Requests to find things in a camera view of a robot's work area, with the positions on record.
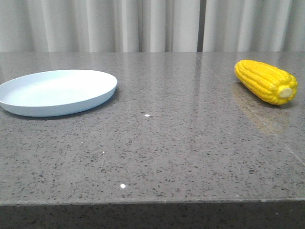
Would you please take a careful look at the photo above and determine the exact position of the light blue round plate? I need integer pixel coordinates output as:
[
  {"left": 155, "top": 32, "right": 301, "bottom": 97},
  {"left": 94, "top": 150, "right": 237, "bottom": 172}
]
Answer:
[{"left": 0, "top": 70, "right": 118, "bottom": 117}]

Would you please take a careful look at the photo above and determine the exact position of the yellow corn cob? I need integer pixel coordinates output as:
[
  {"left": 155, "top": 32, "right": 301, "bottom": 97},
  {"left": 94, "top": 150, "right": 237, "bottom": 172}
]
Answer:
[{"left": 234, "top": 60, "right": 298, "bottom": 105}]

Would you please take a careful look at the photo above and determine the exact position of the white pleated curtain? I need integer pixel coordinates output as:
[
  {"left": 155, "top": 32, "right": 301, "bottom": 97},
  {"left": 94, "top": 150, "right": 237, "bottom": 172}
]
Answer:
[{"left": 0, "top": 0, "right": 305, "bottom": 52}]

